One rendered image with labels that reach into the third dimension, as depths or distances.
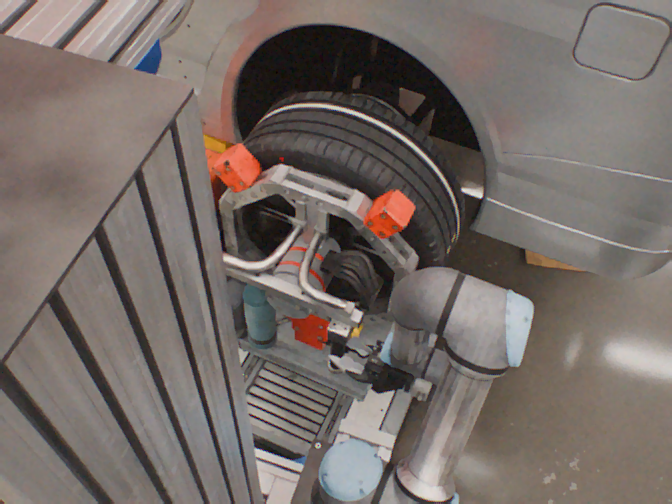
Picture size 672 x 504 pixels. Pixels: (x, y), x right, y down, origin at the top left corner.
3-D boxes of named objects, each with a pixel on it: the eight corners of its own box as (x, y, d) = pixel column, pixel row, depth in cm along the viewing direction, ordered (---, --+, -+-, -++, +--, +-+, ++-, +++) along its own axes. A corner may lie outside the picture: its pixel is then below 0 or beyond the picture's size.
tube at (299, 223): (308, 230, 170) (308, 202, 162) (273, 287, 160) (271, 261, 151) (246, 206, 174) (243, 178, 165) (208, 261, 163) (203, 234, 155)
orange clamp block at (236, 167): (265, 167, 170) (241, 141, 166) (250, 188, 166) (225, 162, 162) (249, 174, 175) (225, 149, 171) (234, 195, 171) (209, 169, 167)
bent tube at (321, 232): (380, 257, 166) (384, 231, 157) (349, 318, 155) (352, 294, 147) (316, 233, 170) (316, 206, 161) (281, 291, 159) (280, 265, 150)
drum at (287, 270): (343, 268, 188) (346, 237, 176) (310, 328, 176) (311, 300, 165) (298, 250, 191) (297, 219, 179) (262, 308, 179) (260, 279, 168)
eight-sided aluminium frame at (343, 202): (401, 331, 200) (430, 215, 156) (393, 349, 196) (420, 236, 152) (240, 266, 211) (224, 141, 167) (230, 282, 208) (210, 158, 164)
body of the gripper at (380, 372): (375, 337, 161) (422, 356, 159) (372, 354, 168) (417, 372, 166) (362, 363, 157) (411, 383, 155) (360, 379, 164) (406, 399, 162)
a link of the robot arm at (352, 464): (333, 448, 143) (335, 423, 132) (391, 475, 140) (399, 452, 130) (308, 500, 137) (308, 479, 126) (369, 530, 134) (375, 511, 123)
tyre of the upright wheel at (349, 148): (406, 286, 227) (513, 180, 171) (380, 342, 214) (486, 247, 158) (238, 184, 223) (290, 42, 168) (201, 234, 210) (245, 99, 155)
